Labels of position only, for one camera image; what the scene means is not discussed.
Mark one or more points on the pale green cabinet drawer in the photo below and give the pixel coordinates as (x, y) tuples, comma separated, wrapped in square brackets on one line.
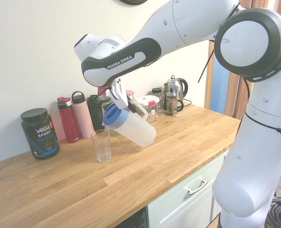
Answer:
[(178, 204)]

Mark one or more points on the black Vega protein tub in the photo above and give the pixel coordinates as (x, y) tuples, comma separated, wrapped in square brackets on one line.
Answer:
[(40, 135)]

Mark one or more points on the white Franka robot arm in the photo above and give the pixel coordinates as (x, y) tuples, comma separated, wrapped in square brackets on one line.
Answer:
[(247, 118)]

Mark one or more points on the jar with red checkered lid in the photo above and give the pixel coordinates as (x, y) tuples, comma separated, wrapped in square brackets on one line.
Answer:
[(130, 92)]

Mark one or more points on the black appliance under counter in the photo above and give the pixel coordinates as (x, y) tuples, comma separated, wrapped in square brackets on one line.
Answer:
[(134, 219)]

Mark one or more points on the black round wall object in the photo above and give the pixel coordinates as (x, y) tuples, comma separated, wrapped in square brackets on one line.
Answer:
[(133, 2)]

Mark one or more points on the red water bottle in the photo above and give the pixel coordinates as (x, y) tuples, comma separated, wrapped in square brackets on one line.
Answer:
[(69, 123)]

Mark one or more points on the glass jar with black lid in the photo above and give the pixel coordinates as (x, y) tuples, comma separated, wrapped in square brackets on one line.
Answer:
[(160, 102)]

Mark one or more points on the clear container with white lid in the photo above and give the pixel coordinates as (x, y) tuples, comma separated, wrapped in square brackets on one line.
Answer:
[(152, 108)]

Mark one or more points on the translucent pitcher with blue lid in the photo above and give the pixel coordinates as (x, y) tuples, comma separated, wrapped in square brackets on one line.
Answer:
[(135, 128)]

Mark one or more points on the red grey wrist camera mount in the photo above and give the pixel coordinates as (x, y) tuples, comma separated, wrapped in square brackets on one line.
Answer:
[(102, 93)]

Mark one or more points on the glass french press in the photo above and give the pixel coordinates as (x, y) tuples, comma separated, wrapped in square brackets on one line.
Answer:
[(173, 104)]

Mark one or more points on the pink water bottle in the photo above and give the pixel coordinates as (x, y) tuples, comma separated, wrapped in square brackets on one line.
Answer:
[(83, 118)]

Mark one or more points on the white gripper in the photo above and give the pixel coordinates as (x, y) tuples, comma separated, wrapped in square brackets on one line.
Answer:
[(118, 95)]

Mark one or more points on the stainless steel electric kettle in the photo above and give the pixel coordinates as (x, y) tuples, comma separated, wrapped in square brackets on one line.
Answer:
[(179, 88)]

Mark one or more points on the wooden door frame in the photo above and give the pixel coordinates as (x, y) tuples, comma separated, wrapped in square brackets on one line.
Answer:
[(236, 95)]

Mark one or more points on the dark green shaker bottle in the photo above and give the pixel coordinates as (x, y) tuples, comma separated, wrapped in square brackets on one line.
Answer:
[(95, 114)]

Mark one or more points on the clear faceted drinking glass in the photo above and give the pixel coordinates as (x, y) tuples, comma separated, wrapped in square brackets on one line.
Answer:
[(102, 147)]

